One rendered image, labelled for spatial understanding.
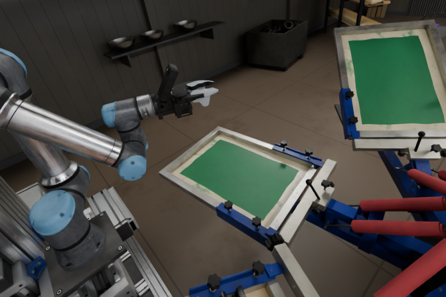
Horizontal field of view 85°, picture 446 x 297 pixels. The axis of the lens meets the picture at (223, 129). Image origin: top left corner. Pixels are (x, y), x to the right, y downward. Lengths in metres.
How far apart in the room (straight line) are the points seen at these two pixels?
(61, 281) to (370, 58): 1.87
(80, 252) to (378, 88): 1.66
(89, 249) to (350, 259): 1.90
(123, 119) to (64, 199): 0.29
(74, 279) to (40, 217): 0.23
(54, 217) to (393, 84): 1.74
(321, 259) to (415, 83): 1.42
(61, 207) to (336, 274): 1.92
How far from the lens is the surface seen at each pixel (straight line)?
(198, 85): 0.83
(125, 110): 0.79
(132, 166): 0.72
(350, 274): 2.30
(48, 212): 0.88
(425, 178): 1.33
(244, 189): 1.40
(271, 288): 1.00
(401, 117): 1.68
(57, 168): 0.93
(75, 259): 0.97
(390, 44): 1.95
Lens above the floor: 2.00
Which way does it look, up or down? 34 degrees down
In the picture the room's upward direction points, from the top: 8 degrees counter-clockwise
